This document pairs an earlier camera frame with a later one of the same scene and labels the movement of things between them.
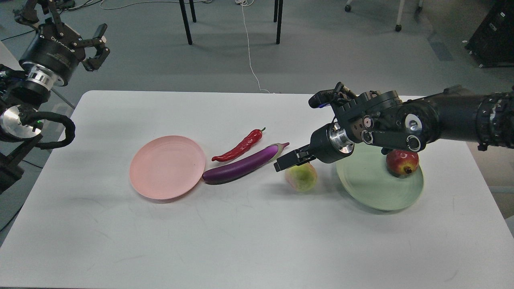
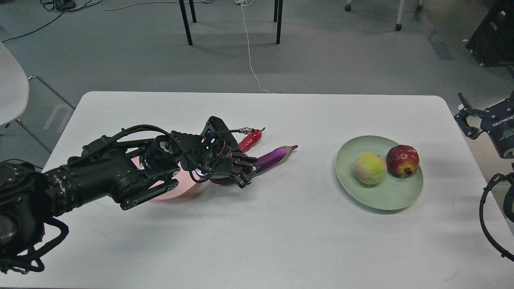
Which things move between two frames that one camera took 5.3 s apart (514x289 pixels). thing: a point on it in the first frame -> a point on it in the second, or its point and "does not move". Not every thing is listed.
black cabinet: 492,45 does not move
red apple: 400,163 does not move
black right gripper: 329,143 -> 498,119
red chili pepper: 253,137 does not move
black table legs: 279,15 does not move
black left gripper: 52,56 -> 219,166
